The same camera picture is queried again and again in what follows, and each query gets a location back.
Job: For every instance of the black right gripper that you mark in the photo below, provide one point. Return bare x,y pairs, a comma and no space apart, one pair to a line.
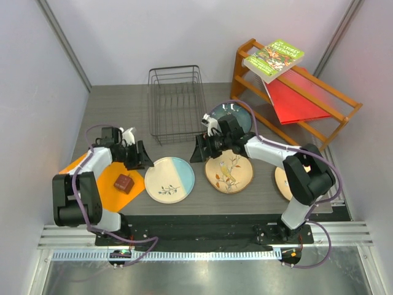
199,155

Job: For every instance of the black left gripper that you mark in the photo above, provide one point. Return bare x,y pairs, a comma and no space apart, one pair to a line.
139,160

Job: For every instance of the beige bird plate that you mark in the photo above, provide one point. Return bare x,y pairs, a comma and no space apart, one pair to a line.
282,183
229,173

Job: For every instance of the white and blue plate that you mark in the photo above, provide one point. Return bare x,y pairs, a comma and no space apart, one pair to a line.
170,180

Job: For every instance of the black wire dish rack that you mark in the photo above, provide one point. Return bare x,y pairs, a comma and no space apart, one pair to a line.
176,103

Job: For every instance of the dark blue ceramic plate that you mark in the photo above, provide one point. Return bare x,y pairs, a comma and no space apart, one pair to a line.
243,117

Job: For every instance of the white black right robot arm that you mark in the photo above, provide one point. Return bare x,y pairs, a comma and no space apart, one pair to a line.
308,173

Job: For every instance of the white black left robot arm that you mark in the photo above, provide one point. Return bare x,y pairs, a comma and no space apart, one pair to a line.
75,194

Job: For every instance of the orange wooden book rack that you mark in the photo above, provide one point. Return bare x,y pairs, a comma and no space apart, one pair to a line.
341,107

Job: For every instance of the brown small box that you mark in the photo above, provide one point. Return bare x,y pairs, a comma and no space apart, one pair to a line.
124,183

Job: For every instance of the orange envelope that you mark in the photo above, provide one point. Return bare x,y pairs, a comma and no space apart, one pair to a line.
113,198

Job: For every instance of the red book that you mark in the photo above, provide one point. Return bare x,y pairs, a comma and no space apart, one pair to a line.
290,106

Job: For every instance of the green treehouse book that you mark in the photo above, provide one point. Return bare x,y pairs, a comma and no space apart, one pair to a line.
273,60

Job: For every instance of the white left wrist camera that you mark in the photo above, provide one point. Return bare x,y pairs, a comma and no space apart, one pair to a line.
127,136

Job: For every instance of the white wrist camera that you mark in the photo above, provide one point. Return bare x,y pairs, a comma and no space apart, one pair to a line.
211,124
127,136

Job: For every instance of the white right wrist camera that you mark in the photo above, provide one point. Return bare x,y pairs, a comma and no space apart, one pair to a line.
211,124

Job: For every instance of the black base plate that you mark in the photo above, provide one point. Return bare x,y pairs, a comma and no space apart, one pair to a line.
258,229

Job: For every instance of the white slotted cable duct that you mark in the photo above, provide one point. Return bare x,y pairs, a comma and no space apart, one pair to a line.
124,255

